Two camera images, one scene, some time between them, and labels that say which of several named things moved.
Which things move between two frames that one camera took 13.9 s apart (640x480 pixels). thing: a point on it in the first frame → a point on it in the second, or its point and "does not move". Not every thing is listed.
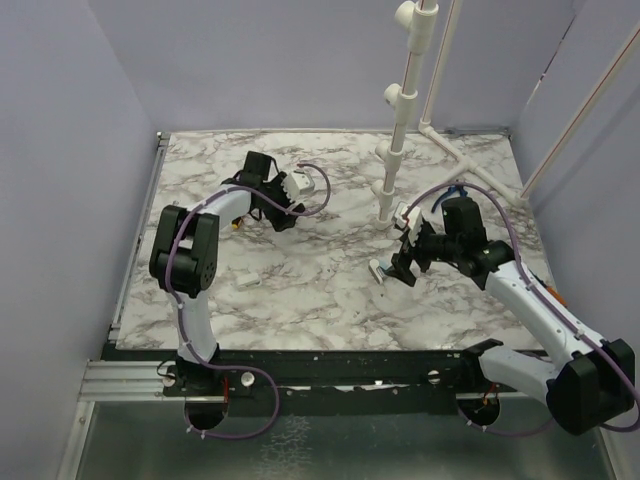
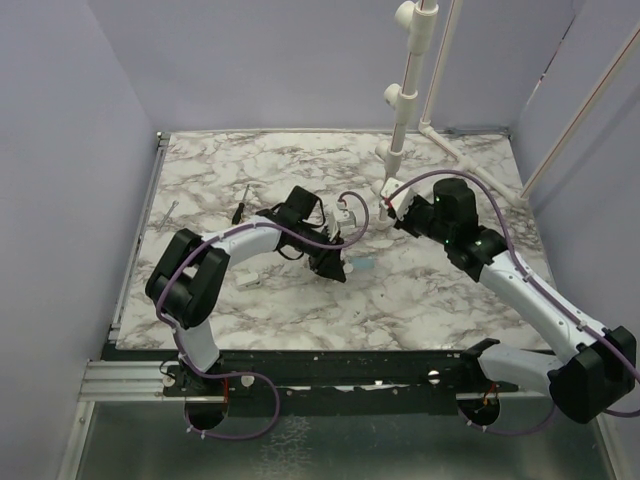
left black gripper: [279, 219] → [328, 263]
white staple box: [246, 281] does not move
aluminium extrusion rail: [125, 380] does not move
